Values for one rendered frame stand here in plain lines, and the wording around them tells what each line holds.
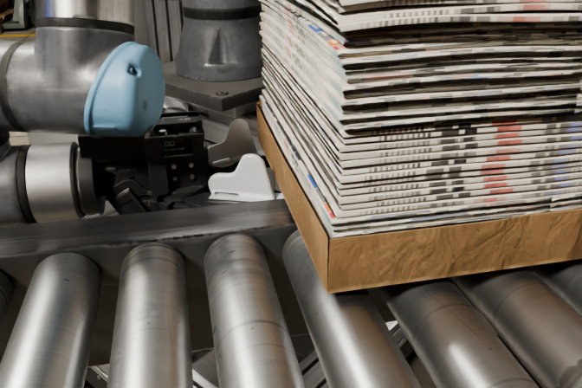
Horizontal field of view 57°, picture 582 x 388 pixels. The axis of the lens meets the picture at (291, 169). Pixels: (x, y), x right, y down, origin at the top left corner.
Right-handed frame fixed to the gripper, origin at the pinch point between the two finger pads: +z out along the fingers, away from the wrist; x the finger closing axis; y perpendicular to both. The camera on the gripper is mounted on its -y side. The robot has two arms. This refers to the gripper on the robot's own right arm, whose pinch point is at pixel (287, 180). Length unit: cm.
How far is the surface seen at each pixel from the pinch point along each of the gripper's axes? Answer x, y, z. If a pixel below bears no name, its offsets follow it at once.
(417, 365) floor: 45, -78, 43
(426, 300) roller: -23.3, 1.4, 4.5
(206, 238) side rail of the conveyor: -12.1, 1.4, -9.3
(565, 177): -21.9, 9.0, 14.3
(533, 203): -22.2, 7.4, 12.1
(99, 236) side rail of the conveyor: -10.7, 1.8, -17.7
